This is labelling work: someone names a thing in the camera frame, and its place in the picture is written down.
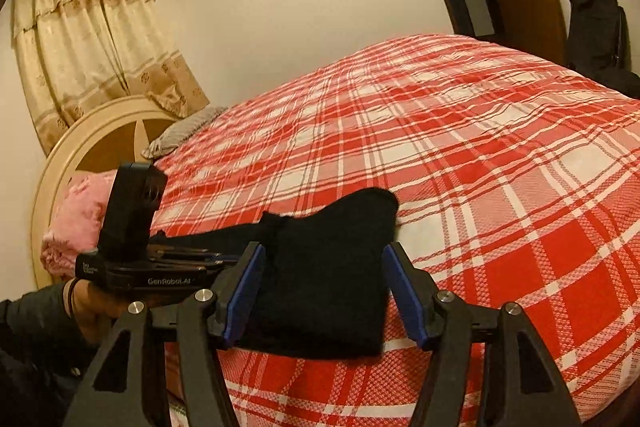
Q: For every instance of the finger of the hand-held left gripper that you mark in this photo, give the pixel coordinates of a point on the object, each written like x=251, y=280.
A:
x=180, y=249
x=200, y=261

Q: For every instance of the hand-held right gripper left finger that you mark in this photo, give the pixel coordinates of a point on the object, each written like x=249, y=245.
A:
x=245, y=292

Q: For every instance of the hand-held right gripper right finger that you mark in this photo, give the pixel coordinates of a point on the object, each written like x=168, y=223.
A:
x=407, y=297

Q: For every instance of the black pants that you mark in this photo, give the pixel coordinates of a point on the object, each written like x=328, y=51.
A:
x=325, y=287

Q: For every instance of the person's left forearm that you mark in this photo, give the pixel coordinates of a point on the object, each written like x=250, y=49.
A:
x=35, y=317

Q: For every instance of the person's left hand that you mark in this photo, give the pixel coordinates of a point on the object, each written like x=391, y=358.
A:
x=97, y=312

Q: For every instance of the pink floral pillow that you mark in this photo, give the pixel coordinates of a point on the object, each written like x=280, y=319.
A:
x=80, y=222

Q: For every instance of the cream wooden headboard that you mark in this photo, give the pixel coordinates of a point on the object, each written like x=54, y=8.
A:
x=100, y=127

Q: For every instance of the grey striped pillow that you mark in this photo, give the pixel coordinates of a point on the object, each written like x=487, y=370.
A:
x=180, y=132

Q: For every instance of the bed with red plaid sheet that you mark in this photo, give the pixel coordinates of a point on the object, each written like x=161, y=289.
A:
x=450, y=147

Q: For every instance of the beige patterned curtain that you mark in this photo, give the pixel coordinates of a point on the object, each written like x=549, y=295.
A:
x=90, y=42

